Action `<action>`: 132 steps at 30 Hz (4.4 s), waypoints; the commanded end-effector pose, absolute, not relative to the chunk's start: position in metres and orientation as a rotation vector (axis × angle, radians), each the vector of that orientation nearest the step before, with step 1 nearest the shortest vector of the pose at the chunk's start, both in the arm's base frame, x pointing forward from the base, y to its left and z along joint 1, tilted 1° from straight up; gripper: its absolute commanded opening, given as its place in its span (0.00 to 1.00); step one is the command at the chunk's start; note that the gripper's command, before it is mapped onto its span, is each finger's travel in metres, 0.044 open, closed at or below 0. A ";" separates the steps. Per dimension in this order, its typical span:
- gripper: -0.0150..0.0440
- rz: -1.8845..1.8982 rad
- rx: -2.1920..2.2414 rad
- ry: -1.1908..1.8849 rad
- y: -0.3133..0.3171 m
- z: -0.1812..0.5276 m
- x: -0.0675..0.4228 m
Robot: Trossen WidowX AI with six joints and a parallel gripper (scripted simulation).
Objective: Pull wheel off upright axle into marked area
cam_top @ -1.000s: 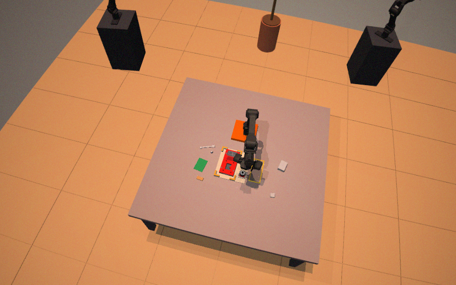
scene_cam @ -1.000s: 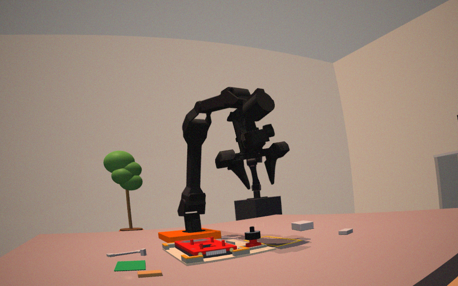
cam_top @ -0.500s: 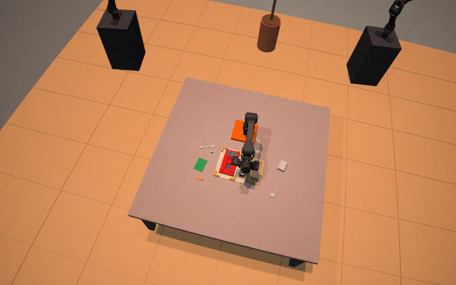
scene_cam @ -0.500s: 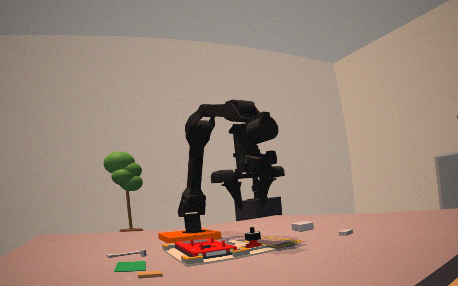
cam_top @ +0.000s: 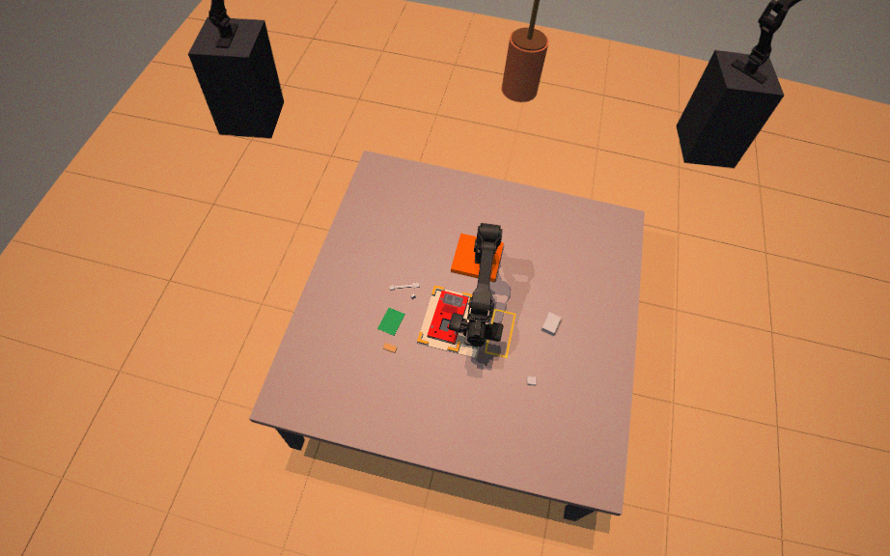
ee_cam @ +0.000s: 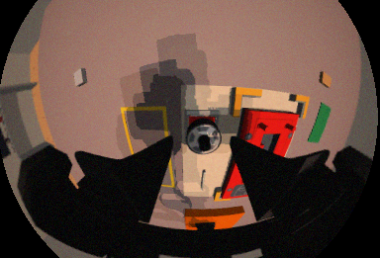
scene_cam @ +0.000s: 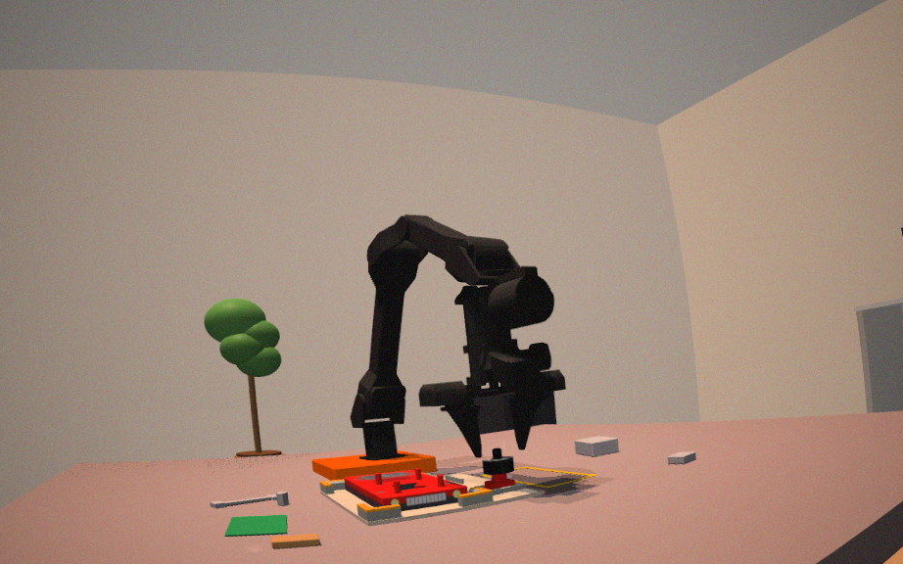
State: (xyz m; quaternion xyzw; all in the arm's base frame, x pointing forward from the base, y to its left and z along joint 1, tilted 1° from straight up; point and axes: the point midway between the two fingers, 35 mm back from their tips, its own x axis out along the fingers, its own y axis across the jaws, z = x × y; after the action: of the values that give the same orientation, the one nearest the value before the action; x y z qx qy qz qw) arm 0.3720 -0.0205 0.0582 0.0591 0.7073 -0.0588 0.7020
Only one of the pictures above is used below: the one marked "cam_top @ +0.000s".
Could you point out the green flat mat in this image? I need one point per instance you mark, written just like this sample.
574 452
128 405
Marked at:
391 321

